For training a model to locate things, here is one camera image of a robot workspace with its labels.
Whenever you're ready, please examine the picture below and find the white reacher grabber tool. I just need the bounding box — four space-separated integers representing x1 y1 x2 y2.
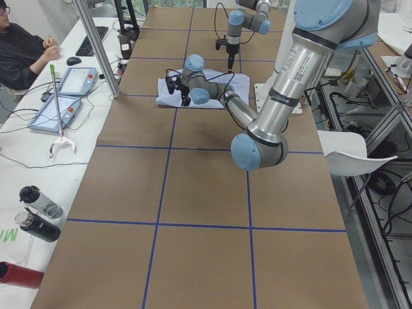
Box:
49 64 77 158

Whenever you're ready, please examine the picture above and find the clear bottle black cap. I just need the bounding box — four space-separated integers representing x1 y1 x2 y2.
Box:
19 185 63 220

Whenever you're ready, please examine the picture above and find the red bottle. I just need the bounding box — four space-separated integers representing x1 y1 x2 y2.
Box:
1 261 44 289

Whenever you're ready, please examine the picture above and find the white plastic chair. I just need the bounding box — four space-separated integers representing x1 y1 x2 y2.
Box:
317 129 398 213

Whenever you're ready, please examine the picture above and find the black water bottle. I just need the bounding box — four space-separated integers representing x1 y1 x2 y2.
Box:
14 208 61 243

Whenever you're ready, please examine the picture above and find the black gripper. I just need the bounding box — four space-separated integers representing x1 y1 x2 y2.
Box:
165 75 191 107
215 38 239 73

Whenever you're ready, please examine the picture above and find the seated person in black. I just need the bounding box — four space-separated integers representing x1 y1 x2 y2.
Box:
1 1 60 90

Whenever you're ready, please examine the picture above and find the aluminium frame post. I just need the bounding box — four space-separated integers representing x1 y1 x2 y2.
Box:
73 0 120 98

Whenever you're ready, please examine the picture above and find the teach pendant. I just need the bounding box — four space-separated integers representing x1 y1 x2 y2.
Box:
27 95 82 133
57 66 98 97

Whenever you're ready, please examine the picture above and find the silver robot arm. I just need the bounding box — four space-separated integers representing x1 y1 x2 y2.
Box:
215 0 272 73
165 1 380 171

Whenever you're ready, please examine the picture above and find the upper teach pendant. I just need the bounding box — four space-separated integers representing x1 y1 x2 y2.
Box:
57 66 98 97

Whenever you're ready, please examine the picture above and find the lower teach pendant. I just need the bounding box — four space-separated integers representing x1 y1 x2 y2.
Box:
27 95 82 133

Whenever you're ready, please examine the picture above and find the black keyboard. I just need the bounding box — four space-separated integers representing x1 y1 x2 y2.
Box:
75 26 110 57

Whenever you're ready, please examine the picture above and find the black computer mouse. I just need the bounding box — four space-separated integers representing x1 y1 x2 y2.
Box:
66 57 82 66

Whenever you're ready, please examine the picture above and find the blue striped button shirt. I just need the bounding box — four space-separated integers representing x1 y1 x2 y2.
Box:
155 69 250 109

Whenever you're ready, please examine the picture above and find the black box with label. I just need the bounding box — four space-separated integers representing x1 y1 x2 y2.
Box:
118 34 132 60

